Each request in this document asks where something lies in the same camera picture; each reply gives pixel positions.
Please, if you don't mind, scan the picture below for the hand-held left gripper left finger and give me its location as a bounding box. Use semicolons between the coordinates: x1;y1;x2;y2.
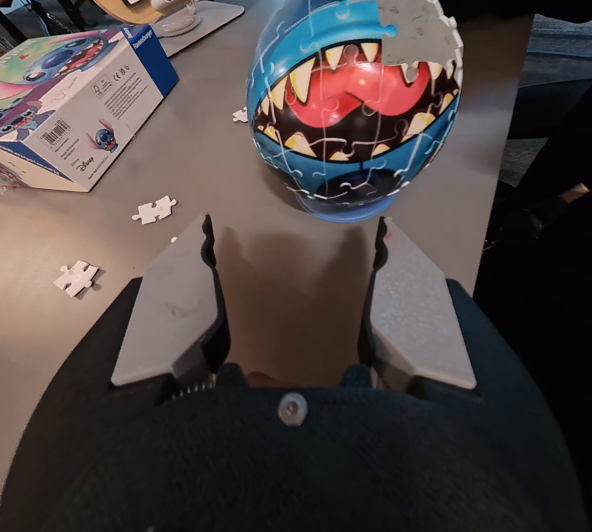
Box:
111;214;230;387

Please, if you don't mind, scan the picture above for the blue puzzle ball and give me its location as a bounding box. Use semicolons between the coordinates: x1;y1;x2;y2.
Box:
246;0;463;205

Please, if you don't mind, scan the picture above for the white document stand base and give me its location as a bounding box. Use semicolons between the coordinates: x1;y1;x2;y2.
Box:
153;0;285;57

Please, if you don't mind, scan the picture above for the black office chair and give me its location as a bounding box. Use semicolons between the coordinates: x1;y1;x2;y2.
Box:
0;0;88;49

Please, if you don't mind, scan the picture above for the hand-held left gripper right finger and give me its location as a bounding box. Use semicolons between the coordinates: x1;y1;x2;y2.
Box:
358;217;477;390

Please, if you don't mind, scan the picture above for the printed cardboard puzzle box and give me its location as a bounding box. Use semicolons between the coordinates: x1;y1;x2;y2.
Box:
0;24;179;193

